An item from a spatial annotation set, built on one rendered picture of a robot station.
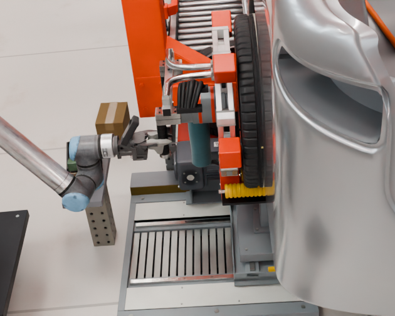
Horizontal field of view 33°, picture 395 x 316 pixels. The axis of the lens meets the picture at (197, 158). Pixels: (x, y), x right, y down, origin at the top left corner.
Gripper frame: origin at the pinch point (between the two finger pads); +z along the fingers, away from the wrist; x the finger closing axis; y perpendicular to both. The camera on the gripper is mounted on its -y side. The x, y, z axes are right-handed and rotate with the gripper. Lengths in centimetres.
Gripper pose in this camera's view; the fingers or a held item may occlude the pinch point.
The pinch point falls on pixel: (168, 136)
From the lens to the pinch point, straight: 246.2
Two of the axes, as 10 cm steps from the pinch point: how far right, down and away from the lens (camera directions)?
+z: 10.0, -0.7, -0.5
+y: 0.8, 7.9, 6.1
